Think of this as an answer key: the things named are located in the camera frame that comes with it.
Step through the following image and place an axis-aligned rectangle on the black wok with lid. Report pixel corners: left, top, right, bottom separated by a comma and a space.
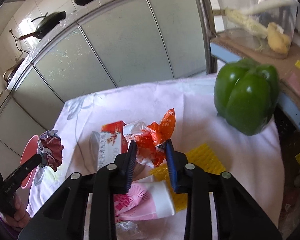
18, 11, 66, 41

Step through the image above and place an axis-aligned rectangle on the black gold rice cooker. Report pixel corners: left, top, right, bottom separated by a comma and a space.
2, 57, 25, 84

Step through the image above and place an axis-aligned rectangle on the purple sleeve forearm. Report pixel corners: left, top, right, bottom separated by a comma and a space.
0, 218, 19, 240

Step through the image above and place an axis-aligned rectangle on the white cabbage stalk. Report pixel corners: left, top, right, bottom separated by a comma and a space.
224, 0, 298, 39

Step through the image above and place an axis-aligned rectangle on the pink white plastic bag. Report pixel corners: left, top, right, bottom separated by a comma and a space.
114, 181, 175, 223

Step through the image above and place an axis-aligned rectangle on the green bell pepper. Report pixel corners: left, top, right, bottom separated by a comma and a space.
213, 58, 280, 136

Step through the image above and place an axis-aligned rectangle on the orange snack wrapper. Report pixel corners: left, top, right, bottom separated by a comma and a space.
123, 108, 176, 168

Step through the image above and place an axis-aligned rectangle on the yellow ginger root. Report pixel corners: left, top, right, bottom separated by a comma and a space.
267, 22, 290, 54

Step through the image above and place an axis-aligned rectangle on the person's left hand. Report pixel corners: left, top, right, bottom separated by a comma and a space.
0, 194, 31, 231

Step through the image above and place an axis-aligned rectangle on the clear plastic container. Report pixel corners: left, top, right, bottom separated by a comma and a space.
217, 0, 299, 59

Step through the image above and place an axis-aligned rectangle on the white floral tablecloth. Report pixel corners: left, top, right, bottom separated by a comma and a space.
27, 77, 285, 224

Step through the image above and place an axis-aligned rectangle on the dark red wrapper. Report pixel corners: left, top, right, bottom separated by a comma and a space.
37, 129, 64, 172

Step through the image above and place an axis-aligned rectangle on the pink plastic trash bucket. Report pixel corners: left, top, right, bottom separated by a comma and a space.
19, 134, 41, 190

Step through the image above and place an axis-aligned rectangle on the red white carton box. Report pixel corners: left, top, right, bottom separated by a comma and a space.
89, 121, 128, 172

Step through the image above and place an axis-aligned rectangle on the yellow foam fruit net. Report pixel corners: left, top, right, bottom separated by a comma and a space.
149, 143, 227, 213

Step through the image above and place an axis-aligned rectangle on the metal shelf pole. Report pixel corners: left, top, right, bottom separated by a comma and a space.
195, 0, 217, 74

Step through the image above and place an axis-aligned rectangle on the brown cardboard sheet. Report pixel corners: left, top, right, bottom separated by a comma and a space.
211, 33, 300, 110

